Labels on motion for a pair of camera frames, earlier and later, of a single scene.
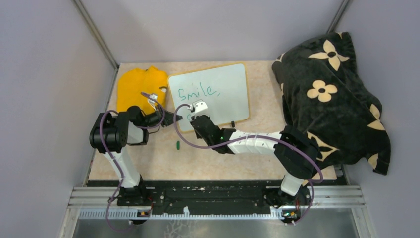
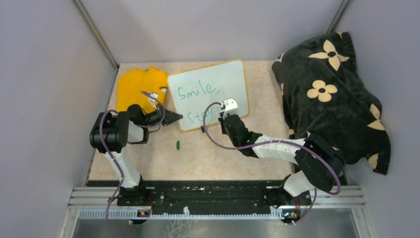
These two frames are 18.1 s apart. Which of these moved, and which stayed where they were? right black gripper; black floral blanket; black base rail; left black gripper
Moved: right black gripper
Stayed: left black gripper; black floral blanket; black base rail
